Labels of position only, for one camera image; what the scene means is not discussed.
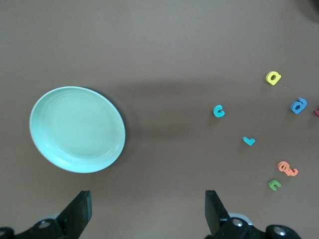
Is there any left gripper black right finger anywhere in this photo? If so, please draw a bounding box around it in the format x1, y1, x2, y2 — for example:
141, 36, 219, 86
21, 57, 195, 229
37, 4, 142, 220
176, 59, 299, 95
205, 190, 229, 236

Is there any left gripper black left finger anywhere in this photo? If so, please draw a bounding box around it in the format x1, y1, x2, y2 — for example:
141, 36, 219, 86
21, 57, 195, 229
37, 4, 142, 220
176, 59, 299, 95
56, 190, 93, 239

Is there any teal foam letter c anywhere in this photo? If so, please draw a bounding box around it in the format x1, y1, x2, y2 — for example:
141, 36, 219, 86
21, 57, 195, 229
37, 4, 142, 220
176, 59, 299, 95
213, 105, 226, 118

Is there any yellow foam letter a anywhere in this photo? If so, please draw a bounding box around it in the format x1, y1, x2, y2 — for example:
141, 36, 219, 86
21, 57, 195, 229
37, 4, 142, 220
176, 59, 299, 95
265, 71, 282, 86

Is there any green foam letter u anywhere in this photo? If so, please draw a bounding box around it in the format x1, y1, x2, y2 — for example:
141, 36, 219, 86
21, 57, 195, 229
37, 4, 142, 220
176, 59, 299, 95
268, 179, 282, 191

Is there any pale green round plate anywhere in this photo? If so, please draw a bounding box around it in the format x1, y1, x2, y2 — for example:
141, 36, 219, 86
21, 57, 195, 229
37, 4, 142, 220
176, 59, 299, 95
29, 86, 126, 174

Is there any blue foam letter a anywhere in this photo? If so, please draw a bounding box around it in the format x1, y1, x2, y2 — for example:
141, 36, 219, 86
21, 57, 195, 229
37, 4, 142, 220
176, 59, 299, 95
290, 97, 308, 115

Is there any brown table cover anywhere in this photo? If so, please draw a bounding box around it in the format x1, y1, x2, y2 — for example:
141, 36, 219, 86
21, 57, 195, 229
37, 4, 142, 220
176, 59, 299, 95
0, 0, 319, 239

